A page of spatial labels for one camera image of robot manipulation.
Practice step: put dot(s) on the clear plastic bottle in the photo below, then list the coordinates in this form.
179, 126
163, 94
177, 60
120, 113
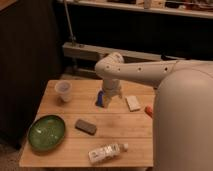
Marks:
107, 152

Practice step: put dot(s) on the upper wooden shelf board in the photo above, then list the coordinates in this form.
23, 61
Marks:
128, 7

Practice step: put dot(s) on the metal shelf post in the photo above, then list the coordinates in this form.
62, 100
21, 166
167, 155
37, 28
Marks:
72, 37

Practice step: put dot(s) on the clear plastic cup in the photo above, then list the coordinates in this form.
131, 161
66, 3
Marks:
63, 89

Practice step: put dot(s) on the lower wooden shelf board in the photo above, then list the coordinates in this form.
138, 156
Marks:
86, 51

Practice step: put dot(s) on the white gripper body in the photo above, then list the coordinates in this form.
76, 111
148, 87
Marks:
111, 88

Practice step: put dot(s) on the green ceramic bowl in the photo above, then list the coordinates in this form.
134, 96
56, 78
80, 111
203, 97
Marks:
46, 133

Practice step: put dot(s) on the orange toy carrot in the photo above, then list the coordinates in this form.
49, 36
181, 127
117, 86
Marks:
149, 111

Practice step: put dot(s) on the white rectangular eraser block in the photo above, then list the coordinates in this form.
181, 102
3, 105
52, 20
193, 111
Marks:
133, 103

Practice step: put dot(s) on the grey rectangular sponge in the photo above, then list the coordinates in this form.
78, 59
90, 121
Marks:
85, 126

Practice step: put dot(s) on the blue sponge block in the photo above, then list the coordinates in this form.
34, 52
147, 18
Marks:
101, 101

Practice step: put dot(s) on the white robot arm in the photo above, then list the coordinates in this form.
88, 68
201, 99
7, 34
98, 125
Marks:
182, 110

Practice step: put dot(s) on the wooden shelf board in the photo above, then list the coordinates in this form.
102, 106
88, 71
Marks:
128, 7
86, 51

